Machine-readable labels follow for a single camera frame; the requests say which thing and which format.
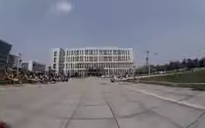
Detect white multi-storey building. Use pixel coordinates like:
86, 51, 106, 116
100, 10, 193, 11
51, 46, 136, 78

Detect group of parked vehicles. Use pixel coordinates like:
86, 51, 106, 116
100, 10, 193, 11
109, 74, 140, 83

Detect grey concrete paved plaza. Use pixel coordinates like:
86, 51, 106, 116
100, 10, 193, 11
0, 77, 205, 128

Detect lamp pole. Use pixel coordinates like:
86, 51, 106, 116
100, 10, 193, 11
145, 50, 151, 76

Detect row of parked bicycles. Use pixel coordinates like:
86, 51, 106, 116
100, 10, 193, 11
3, 70, 70, 85

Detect low grey buildings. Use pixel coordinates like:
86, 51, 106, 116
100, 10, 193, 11
8, 53, 48, 74

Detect row of trees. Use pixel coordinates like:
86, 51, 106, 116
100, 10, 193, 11
136, 53, 205, 75

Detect grass area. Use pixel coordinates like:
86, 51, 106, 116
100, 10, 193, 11
138, 68, 205, 90

